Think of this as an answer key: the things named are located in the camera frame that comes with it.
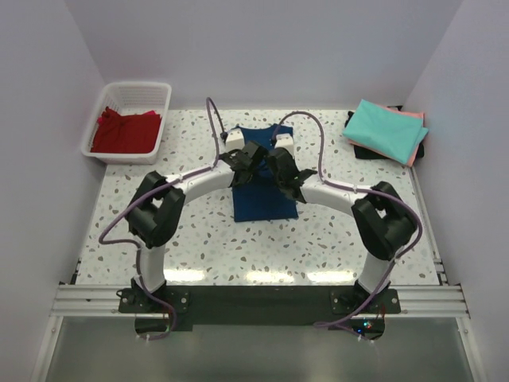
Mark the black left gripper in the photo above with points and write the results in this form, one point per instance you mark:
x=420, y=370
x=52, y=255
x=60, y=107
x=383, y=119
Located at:
x=233, y=153

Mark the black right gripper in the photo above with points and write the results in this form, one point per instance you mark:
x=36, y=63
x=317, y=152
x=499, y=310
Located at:
x=292, y=158

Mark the navy blue t-shirt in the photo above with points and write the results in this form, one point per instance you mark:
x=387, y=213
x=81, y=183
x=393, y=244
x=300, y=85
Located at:
x=261, y=199

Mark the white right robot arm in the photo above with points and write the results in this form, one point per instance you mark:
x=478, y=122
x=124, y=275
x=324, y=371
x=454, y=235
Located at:
x=387, y=226

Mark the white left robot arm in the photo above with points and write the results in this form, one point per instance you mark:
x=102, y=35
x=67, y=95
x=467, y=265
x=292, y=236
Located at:
x=156, y=208

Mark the folded black t-shirt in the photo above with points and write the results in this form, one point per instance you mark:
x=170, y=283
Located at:
x=364, y=153

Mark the folded teal t-shirt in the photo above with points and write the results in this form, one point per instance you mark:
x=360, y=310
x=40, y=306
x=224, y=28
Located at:
x=367, y=126

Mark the red t-shirt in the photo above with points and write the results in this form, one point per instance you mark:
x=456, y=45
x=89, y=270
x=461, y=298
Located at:
x=125, y=134

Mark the folded salmon pink t-shirt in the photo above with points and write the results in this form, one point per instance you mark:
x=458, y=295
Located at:
x=406, y=133

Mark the white plastic laundry basket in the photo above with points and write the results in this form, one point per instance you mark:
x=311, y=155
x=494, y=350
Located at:
x=129, y=98

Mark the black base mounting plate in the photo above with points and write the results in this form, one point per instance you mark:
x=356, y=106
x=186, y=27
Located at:
x=181, y=308

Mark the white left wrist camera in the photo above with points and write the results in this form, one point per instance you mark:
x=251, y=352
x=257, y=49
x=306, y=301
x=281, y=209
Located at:
x=233, y=139

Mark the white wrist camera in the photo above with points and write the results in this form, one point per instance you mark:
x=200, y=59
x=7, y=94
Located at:
x=233, y=139
x=283, y=142

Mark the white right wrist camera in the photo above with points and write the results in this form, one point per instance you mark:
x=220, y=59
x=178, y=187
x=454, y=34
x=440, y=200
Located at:
x=283, y=142

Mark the aluminium extrusion rail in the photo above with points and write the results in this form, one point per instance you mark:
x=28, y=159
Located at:
x=415, y=301

